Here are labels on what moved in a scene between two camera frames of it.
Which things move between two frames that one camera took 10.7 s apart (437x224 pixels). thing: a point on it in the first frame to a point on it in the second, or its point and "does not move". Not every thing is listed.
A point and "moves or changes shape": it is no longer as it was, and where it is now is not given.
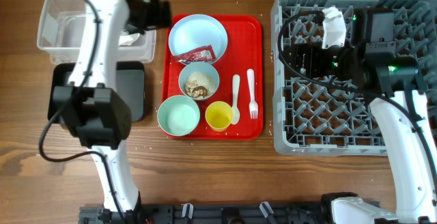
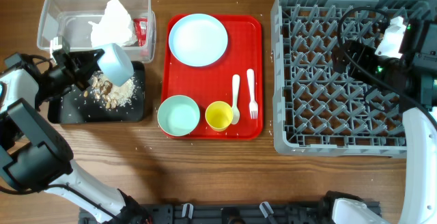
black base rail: x=280 y=213 does not move
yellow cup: x=218 y=115 does not move
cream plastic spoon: x=235 y=113 does not move
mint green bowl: x=178 y=115 does not move
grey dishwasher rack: x=314 y=118 does not move
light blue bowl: x=199 y=80 to x=115 y=64
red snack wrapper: x=202 y=54 moves or changes shape
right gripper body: x=321 y=63 to x=378 y=67
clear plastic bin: x=61 y=32 does not move
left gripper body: x=149 y=14 to x=59 y=78
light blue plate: x=196 y=31 does not move
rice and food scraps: x=199 y=85 moves or changes shape
